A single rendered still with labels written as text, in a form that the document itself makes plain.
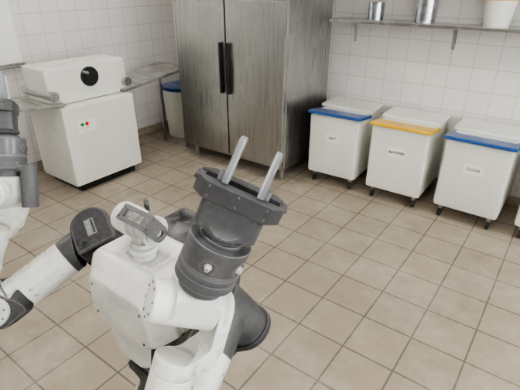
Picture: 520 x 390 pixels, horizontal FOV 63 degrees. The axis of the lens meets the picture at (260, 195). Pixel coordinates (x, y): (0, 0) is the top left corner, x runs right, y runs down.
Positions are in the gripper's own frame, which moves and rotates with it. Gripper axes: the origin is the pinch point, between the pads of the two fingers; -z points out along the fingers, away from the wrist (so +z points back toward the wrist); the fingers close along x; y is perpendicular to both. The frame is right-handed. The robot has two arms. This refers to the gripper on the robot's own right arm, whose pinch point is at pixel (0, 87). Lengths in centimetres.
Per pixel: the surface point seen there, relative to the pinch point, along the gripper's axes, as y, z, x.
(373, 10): -264, -124, -222
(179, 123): -130, -44, -455
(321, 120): -228, -27, -256
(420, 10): -286, -114, -186
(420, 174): -288, 27, -188
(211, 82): -140, -74, -331
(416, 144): -280, 1, -184
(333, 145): -240, -3, -253
